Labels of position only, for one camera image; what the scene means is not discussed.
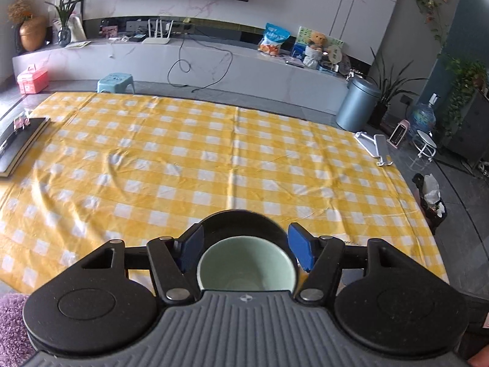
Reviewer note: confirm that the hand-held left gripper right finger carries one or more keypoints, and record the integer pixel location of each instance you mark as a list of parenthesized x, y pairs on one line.
[(301, 248)]

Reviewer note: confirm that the potted long-leaf plant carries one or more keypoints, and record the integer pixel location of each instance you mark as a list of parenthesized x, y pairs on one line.
[(386, 91)]

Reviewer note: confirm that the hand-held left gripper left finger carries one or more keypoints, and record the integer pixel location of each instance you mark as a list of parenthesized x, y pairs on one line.
[(191, 250)]

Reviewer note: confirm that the purple fluffy cloth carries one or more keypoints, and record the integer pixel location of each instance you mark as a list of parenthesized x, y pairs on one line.
[(11, 325)]

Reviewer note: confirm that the blue water jug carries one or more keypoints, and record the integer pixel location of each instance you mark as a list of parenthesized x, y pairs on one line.
[(424, 118)]

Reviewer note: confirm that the brown teddy bear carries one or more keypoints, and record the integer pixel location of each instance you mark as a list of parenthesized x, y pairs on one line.
[(318, 40)]

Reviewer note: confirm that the blue tissue pack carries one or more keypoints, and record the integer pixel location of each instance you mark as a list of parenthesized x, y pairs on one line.
[(298, 50)]

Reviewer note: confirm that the green picture book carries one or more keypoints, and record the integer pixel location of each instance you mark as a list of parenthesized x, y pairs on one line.
[(303, 34)]

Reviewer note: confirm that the white router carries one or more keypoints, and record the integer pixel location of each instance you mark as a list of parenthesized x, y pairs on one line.
[(156, 41)]

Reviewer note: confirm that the blue snack bag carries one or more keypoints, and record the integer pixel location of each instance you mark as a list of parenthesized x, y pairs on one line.
[(274, 38)]

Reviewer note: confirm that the brown round vase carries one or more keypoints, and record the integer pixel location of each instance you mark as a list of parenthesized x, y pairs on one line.
[(32, 34)]

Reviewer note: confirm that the white phone stand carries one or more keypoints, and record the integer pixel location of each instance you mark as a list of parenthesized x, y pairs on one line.
[(380, 147)]

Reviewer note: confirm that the black trash bag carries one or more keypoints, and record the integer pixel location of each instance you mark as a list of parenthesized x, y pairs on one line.
[(431, 195)]

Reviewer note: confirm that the black set-top box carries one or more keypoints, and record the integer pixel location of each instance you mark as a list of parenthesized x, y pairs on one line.
[(138, 38)]

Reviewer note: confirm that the leafy vine on cabinet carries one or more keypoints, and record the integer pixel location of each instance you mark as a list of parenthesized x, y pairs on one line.
[(464, 72)]

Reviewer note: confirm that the blue plastic stool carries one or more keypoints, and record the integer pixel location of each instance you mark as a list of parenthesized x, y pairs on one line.
[(114, 80)]

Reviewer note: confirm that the pink storage box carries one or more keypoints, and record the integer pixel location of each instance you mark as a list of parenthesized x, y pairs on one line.
[(32, 82)]

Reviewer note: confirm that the white round hand fan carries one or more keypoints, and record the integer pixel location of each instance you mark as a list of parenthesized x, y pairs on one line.
[(336, 54)]

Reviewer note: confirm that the white round stool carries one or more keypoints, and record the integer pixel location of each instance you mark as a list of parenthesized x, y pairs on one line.
[(426, 139)]

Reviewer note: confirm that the green ceramic bowl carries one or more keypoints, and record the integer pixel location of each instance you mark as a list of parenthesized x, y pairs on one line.
[(248, 263)]

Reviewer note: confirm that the blue vase with plant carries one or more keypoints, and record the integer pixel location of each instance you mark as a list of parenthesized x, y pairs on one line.
[(64, 36)]

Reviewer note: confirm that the grey cabinet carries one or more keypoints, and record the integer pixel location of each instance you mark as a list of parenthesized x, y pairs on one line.
[(470, 133)]

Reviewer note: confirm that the pink card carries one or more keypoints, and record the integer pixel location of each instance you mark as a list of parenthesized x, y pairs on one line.
[(109, 31)]

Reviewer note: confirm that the white marble tv console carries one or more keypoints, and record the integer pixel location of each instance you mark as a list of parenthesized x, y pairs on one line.
[(267, 80)]

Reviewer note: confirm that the large steel bowl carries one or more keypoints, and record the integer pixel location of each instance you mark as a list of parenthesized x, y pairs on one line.
[(244, 221)]

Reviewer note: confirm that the small pink heater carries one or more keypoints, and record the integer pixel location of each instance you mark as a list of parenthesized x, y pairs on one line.
[(399, 134)]

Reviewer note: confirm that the hanging green vine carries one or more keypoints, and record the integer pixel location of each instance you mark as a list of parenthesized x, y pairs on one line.
[(428, 7)]

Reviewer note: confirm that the black notebook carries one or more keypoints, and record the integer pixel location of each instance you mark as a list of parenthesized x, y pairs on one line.
[(19, 147)]

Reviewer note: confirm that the yellow checked tablecloth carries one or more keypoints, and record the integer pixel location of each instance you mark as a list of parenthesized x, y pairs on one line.
[(191, 160)]

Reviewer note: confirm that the pink clip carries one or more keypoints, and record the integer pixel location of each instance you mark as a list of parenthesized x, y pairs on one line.
[(21, 121)]

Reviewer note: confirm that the grey-blue trash can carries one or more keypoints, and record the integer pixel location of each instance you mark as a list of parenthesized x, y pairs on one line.
[(357, 107)]

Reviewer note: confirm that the white paper bag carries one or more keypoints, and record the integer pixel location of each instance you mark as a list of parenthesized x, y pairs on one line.
[(78, 26)]

